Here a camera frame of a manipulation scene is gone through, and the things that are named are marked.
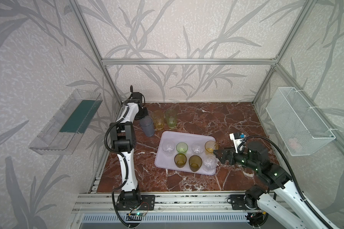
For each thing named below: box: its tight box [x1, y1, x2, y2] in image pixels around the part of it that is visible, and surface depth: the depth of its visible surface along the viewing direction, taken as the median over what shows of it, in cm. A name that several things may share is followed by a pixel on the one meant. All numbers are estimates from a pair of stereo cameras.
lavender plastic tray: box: [154, 130, 216, 176], surface depth 90 cm
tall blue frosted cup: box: [139, 116, 155, 137], surface depth 98 cm
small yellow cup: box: [204, 140, 216, 154], surface depth 91 cm
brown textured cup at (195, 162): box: [188, 155, 203, 173], surface depth 83 cm
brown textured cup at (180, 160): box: [173, 153, 187, 168], surface depth 85 cm
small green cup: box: [175, 141, 189, 154], surface depth 90 cm
